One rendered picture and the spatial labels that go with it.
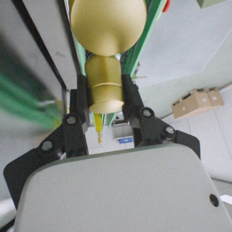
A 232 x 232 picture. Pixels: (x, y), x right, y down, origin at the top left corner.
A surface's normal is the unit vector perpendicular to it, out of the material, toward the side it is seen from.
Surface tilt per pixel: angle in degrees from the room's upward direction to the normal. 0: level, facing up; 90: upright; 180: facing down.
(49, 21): 0
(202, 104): 90
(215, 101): 90
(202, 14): 0
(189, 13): 0
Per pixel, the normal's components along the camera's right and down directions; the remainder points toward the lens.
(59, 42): 0.14, 0.95
